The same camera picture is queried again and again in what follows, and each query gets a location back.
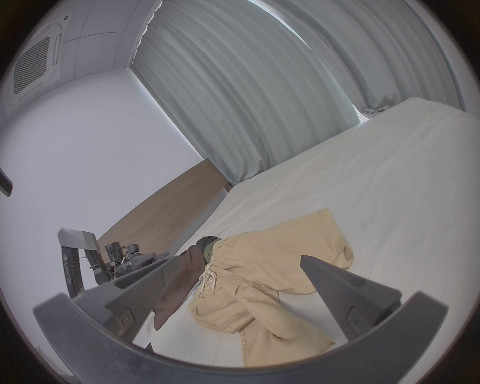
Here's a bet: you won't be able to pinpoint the olive green garment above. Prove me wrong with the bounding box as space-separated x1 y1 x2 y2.
197 235 223 263

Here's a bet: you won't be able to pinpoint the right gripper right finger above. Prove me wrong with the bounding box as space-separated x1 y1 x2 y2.
299 255 403 344

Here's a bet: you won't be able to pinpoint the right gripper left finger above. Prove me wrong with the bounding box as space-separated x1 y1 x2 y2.
80 256 183 343

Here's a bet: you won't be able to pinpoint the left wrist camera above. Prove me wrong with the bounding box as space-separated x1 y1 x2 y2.
104 242 127 265

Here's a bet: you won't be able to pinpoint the white ceiling air conditioner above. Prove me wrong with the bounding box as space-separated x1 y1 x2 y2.
3 13 73 110

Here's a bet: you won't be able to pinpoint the tan shorts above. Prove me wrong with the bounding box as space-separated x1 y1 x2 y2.
187 207 355 368

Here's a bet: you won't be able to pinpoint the blue-green curtain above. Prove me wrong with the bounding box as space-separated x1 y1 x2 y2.
129 0 361 185
262 0 470 118

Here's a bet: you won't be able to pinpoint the bed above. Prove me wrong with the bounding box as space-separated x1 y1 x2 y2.
95 97 480 369

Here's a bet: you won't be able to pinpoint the brown garment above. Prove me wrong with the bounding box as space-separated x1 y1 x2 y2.
153 245 206 332

